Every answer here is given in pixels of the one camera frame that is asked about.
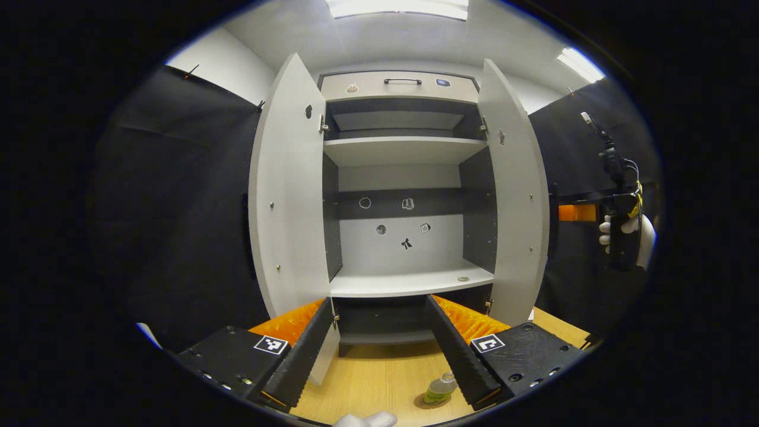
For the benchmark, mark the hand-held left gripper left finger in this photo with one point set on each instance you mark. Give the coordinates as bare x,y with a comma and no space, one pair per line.
305,350

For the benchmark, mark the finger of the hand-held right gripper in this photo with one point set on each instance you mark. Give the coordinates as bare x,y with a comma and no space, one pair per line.
578,212

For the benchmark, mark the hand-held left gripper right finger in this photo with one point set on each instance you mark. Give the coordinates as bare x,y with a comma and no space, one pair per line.
453,350

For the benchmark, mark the green label tea bottle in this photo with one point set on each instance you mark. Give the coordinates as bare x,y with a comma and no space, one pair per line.
440,388

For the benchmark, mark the round cork coaster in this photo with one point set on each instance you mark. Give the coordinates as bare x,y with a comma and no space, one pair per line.
422,404

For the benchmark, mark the white cabinet door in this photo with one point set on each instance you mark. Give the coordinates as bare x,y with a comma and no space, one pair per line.
290,196
516,201

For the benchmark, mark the grey white cabinet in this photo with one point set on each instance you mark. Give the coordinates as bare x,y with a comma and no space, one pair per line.
397,151

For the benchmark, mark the black backdrop cloth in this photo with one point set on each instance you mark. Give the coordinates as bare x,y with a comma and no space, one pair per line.
575,148
184,207

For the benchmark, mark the ceiling light panel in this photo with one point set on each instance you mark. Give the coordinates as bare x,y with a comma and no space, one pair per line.
580,64
397,8

